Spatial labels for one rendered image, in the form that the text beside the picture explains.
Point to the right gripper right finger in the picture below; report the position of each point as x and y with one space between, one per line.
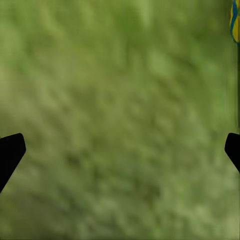
232 149

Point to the easter egg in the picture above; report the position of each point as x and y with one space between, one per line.
234 22

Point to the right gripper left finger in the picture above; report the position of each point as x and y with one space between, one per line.
12 149

